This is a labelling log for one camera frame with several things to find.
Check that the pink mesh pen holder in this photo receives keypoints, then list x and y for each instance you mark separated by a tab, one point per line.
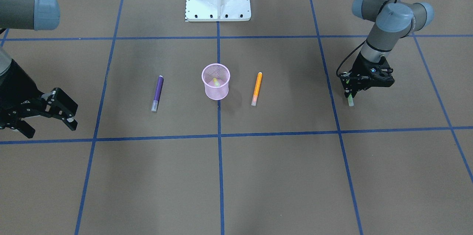
222	73

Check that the green highlighter pen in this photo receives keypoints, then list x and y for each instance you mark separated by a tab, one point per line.
350	100

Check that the purple highlighter pen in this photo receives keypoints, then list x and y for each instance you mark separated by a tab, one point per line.
157	95

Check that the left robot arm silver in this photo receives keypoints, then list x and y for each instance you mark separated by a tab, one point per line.
392	20

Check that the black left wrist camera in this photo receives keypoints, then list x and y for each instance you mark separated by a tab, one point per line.
380	75

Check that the yellow highlighter pen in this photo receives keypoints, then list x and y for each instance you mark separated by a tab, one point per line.
216	82

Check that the orange highlighter pen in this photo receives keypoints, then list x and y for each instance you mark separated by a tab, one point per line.
256	89

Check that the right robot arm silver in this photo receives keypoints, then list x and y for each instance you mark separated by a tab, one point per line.
37	15

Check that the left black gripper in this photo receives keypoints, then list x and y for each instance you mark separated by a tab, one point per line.
359	67

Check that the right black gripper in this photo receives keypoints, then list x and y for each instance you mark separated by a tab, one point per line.
16	92

